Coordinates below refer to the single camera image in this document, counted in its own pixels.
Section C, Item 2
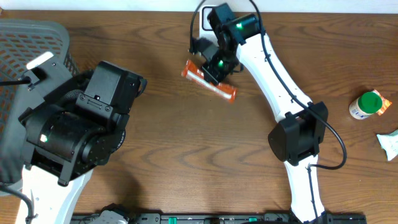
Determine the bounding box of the orange tissue pack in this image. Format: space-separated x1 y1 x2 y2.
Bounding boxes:
373 90 392 116

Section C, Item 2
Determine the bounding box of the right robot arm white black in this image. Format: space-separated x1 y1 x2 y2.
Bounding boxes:
183 2 328 223

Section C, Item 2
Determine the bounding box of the white barcode scanner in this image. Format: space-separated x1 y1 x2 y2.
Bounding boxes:
199 4 218 45

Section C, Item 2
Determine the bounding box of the chocolate bar wrapper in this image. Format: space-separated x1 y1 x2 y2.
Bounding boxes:
182 60 238 103

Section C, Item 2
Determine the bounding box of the grey plastic shopping basket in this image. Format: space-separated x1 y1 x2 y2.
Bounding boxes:
1 19 80 190

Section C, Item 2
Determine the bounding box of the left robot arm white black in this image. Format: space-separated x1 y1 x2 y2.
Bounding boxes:
17 52 147 223

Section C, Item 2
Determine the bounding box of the white jar green lid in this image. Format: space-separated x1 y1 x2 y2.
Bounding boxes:
349 91 382 120

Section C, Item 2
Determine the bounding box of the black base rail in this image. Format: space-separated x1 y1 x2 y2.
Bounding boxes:
70 212 368 224

